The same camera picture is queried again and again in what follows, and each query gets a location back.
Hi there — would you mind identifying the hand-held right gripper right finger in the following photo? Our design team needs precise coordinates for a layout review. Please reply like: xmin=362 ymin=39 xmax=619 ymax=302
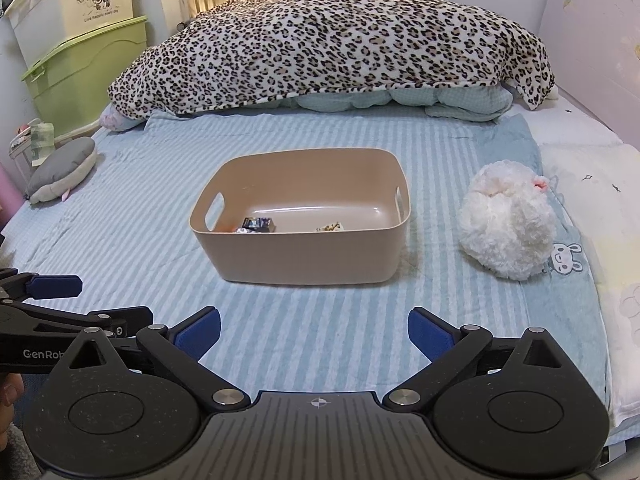
xmin=382 ymin=307 xmax=576 ymax=406

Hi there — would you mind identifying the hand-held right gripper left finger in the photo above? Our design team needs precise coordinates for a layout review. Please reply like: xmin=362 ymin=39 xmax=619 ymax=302
xmin=67 ymin=306 xmax=251 ymax=406

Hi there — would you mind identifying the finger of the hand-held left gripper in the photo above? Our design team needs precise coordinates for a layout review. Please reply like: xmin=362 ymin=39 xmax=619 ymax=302
xmin=0 ymin=301 xmax=154 ymax=342
xmin=0 ymin=269 xmax=84 ymax=302

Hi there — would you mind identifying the beige plastic storage basket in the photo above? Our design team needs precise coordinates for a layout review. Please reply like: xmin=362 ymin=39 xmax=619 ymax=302
xmin=189 ymin=148 xmax=412 ymax=286

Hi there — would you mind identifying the person's left hand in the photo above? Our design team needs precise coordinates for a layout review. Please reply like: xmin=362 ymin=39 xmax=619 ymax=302
xmin=0 ymin=374 xmax=25 ymax=453

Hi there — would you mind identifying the blue striped bed cover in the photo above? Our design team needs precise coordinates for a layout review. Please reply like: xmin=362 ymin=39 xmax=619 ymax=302
xmin=0 ymin=110 xmax=611 ymax=426

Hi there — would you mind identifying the grey plush cushion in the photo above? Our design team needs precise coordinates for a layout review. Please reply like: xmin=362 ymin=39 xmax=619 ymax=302
xmin=26 ymin=136 xmax=97 ymax=204

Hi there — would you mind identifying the white fluffy plush toy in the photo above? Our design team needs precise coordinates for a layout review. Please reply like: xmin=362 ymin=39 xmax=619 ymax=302
xmin=459 ymin=160 xmax=557 ymax=281

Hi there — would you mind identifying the pale green paper pack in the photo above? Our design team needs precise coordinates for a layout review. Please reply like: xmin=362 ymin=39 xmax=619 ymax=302
xmin=30 ymin=122 xmax=56 ymax=167

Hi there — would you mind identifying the pink floral pillow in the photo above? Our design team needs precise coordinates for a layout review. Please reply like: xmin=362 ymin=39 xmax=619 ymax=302
xmin=98 ymin=105 xmax=151 ymax=133

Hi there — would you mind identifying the green plastic storage bin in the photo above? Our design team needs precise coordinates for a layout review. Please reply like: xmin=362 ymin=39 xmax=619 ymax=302
xmin=20 ymin=15 xmax=151 ymax=138

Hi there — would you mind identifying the white bed sheet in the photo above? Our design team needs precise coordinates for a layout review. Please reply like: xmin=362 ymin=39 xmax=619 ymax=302
xmin=525 ymin=87 xmax=640 ymax=433

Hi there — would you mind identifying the pale green checked quilt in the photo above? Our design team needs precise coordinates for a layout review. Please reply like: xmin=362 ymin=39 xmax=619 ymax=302
xmin=272 ymin=82 xmax=513 ymax=123

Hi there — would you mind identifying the white plastic storage bin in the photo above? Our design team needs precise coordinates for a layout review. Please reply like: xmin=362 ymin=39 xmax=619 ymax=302
xmin=4 ymin=0 xmax=135 ymax=68

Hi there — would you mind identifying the leopard print blanket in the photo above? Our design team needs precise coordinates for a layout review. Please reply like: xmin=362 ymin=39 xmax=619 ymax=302
xmin=107 ymin=0 xmax=556 ymax=116

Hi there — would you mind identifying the white bed board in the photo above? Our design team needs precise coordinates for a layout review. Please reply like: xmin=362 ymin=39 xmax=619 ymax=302
xmin=542 ymin=0 xmax=640 ymax=146

